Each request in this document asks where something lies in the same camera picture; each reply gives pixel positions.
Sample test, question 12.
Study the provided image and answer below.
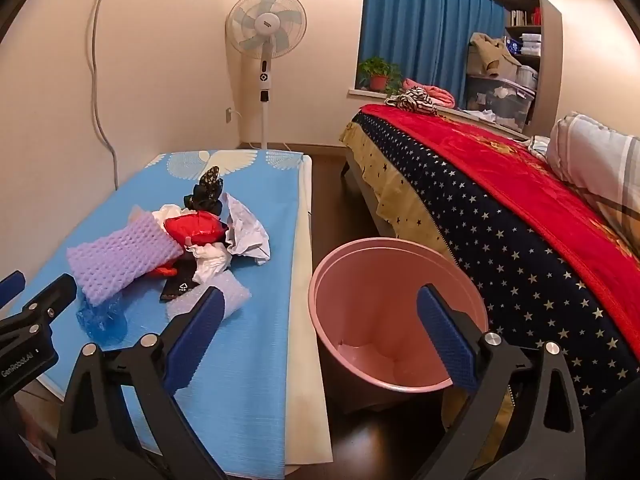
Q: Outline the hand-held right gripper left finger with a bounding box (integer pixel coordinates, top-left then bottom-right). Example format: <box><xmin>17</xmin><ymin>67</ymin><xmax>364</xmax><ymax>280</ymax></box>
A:
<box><xmin>55</xmin><ymin>286</ymin><xmax>231</xmax><ymax>480</ymax></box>

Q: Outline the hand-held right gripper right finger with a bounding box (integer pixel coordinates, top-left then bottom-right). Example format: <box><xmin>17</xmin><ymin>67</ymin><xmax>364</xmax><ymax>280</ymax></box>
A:
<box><xmin>415</xmin><ymin>284</ymin><xmax>587</xmax><ymax>480</ymax></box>

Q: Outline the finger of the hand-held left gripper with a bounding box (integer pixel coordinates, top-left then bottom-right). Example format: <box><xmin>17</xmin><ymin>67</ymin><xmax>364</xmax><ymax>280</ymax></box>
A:
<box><xmin>0</xmin><ymin>273</ymin><xmax>78</xmax><ymax>337</ymax></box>
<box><xmin>0</xmin><ymin>270</ymin><xmax>27</xmax><ymax>307</ymax></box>

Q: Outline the clear bubble wrap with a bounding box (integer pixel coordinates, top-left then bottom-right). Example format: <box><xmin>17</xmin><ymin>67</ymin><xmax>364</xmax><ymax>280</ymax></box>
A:
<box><xmin>167</xmin><ymin>280</ymin><xmax>251</xmax><ymax>321</ymax></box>

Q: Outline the blue plastic bag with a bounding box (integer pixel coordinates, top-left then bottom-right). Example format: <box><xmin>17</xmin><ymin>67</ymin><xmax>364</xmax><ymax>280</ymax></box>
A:
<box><xmin>76</xmin><ymin>292</ymin><xmax>128</xmax><ymax>345</ymax></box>

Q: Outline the black wrapper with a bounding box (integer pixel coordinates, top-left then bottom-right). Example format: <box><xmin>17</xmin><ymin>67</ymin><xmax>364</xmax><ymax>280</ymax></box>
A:
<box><xmin>160</xmin><ymin>255</ymin><xmax>201</xmax><ymax>303</ymax></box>

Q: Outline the pink plastic bin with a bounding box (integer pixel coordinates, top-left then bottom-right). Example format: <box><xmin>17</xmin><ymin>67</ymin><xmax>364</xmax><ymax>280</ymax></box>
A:
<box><xmin>307</xmin><ymin>237</ymin><xmax>493</xmax><ymax>413</ymax></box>

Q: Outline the white tissue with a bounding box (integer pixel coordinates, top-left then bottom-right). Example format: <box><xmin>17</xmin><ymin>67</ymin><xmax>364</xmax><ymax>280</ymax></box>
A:
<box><xmin>192</xmin><ymin>242</ymin><xmax>231</xmax><ymax>285</ymax></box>
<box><xmin>151</xmin><ymin>203</ymin><xmax>182</xmax><ymax>227</ymax></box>

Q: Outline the purple foam net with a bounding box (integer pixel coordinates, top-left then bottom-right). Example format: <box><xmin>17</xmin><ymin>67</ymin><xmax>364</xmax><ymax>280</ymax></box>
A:
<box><xmin>66</xmin><ymin>211</ymin><xmax>183</xmax><ymax>308</ymax></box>

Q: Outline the red plastic bag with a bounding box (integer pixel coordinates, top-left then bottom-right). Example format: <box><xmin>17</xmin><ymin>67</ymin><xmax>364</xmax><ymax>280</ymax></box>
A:
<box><xmin>164</xmin><ymin>210</ymin><xmax>226</xmax><ymax>247</ymax></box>

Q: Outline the white paper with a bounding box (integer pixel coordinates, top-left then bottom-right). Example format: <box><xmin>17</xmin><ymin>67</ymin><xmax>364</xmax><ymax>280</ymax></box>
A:
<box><xmin>222</xmin><ymin>192</ymin><xmax>273</xmax><ymax>267</ymax></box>

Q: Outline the black gold snack bag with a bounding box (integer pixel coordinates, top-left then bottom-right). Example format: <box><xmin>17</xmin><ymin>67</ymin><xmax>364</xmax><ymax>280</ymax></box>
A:
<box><xmin>181</xmin><ymin>164</ymin><xmax>227</xmax><ymax>216</ymax></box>

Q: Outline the blue cloth covered table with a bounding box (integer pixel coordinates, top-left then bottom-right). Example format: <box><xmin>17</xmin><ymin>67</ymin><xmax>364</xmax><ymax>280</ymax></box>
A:
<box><xmin>10</xmin><ymin>149</ymin><xmax>306</xmax><ymax>471</ymax></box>

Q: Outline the red blanket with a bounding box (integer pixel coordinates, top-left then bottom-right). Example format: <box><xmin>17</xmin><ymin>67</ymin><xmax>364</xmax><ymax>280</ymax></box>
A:
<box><xmin>360</xmin><ymin>102</ymin><xmax>640</xmax><ymax>341</ymax></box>

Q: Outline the yellow bed sheet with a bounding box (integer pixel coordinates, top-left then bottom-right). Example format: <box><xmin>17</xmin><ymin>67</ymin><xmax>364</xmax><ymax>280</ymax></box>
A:
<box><xmin>340</xmin><ymin>120</ymin><xmax>441</xmax><ymax>256</ymax></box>

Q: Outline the white table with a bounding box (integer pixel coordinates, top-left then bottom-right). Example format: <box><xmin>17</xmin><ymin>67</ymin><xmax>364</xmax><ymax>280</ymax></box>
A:
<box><xmin>302</xmin><ymin>152</ymin><xmax>315</xmax><ymax>216</ymax></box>

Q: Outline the striped pillow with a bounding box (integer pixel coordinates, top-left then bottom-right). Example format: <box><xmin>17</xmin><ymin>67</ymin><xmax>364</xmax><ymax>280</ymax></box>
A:
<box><xmin>530</xmin><ymin>112</ymin><xmax>640</xmax><ymax>261</ymax></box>

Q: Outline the striped cloth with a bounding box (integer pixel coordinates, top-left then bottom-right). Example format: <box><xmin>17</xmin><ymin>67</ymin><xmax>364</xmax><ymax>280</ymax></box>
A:
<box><xmin>384</xmin><ymin>87</ymin><xmax>438</xmax><ymax>113</ymax></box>

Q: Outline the pink folded cloth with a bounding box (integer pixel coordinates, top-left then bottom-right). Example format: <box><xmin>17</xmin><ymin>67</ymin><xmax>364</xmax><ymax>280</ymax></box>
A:
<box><xmin>401</xmin><ymin>78</ymin><xmax>457</xmax><ymax>108</ymax></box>

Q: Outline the large clear storage box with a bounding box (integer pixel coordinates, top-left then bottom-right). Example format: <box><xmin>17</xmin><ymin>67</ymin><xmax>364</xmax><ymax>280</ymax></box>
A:
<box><xmin>465</xmin><ymin>74</ymin><xmax>538</xmax><ymax>131</ymax></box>

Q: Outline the potted green plant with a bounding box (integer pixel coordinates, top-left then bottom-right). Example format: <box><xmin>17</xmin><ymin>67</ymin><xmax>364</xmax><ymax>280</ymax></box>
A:
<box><xmin>357</xmin><ymin>56</ymin><xmax>403</xmax><ymax>93</ymax></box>

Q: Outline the small clear storage box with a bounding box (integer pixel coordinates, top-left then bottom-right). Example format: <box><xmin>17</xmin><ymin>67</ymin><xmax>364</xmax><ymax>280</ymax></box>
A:
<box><xmin>515</xmin><ymin>64</ymin><xmax>541</xmax><ymax>90</ymax></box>

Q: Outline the beige coat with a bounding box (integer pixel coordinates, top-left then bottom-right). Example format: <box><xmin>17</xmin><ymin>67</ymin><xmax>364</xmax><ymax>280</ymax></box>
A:
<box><xmin>468</xmin><ymin>31</ymin><xmax>523</xmax><ymax>77</ymax></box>

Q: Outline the wooden bookshelf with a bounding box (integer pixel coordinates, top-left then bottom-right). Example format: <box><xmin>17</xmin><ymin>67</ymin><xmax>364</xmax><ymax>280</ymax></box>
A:
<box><xmin>500</xmin><ymin>0</ymin><xmax>563</xmax><ymax>136</ymax></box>

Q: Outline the blue curtain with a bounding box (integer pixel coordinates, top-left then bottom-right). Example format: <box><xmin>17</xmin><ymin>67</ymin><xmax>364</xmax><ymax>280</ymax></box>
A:
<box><xmin>357</xmin><ymin>0</ymin><xmax>511</xmax><ymax>93</ymax></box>

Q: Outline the white standing fan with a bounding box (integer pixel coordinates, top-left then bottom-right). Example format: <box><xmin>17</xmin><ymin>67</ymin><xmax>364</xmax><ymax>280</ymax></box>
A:
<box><xmin>225</xmin><ymin>0</ymin><xmax>308</xmax><ymax>151</ymax></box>

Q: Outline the row of books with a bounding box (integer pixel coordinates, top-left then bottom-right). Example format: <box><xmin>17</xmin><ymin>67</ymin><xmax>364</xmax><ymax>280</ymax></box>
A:
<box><xmin>507</xmin><ymin>7</ymin><xmax>543</xmax><ymax>27</ymax></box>

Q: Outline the grey cable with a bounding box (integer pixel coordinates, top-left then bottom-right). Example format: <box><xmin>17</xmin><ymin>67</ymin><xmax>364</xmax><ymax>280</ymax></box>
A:
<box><xmin>90</xmin><ymin>0</ymin><xmax>121</xmax><ymax>191</ymax></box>

